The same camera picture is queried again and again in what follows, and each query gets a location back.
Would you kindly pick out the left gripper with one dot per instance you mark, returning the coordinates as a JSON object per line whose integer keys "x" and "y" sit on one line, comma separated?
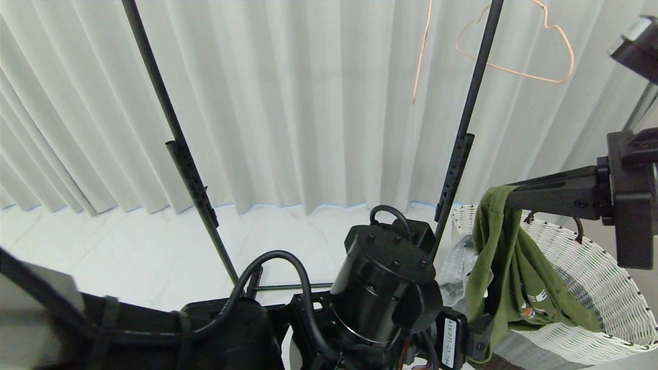
{"x": 447, "y": 349}

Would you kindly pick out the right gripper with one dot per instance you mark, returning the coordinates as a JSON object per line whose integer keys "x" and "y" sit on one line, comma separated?
{"x": 635, "y": 205}

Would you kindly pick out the green printed shirt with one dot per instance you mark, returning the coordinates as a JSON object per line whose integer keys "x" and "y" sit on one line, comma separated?
{"x": 514, "y": 267}

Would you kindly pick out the pink clothes hanger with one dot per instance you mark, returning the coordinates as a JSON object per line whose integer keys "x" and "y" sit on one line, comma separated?
{"x": 422, "y": 51}
{"x": 524, "y": 74}

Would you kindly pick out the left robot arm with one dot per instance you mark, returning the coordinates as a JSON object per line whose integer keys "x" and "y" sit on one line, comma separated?
{"x": 380, "y": 288}

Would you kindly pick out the white laundry basket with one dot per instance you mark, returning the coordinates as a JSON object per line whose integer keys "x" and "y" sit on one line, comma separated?
{"x": 606, "y": 288}

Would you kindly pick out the black clothes rack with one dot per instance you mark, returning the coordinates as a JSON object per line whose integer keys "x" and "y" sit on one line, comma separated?
{"x": 184, "y": 164}

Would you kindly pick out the pale grey garment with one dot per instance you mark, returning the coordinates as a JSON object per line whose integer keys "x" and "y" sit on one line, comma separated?
{"x": 455, "y": 272}

